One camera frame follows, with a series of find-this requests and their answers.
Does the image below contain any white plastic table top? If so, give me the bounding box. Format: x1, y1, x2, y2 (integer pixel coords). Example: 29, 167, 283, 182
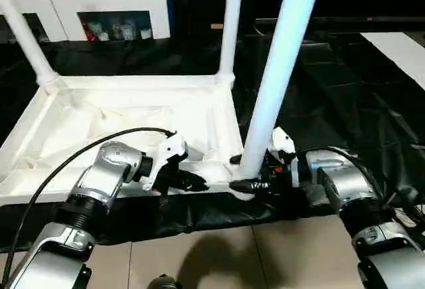
0, 72, 257, 207

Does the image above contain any black mat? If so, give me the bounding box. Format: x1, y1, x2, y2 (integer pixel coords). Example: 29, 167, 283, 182
0, 31, 425, 254

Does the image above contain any flat white board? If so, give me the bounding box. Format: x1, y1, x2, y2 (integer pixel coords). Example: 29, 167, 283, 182
359, 31, 425, 91

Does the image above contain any long black bar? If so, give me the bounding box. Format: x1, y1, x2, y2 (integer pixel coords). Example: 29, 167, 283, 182
254, 15, 425, 27

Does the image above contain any white cabinet with glass doors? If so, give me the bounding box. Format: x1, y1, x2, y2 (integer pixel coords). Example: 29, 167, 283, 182
0, 0, 173, 43

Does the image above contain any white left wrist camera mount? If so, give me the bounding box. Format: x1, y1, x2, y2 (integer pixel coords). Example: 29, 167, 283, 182
141, 132, 189, 193

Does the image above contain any black left wrist camera cable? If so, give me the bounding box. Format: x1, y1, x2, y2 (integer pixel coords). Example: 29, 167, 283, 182
2, 126, 176, 280

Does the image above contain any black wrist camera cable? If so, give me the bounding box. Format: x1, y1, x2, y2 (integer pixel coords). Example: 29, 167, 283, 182
291, 145, 425, 237
2, 126, 176, 280

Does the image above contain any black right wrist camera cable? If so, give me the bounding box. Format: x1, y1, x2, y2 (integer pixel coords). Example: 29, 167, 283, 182
291, 145, 425, 237

